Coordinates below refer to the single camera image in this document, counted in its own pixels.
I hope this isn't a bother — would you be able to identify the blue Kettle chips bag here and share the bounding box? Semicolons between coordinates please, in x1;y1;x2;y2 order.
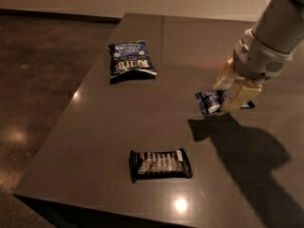
108;40;157;82

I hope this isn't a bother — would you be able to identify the blue rxbar blueberry bar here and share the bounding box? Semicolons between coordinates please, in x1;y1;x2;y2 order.
195;90;255;116

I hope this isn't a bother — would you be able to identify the black rxbar chocolate bar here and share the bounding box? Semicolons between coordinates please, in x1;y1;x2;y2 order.
129;148;193;182

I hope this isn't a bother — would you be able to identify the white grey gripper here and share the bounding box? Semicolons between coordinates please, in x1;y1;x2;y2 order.
214;29;294;112

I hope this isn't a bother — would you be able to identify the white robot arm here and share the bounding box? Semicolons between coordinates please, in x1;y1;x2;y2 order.
214;0;304;112

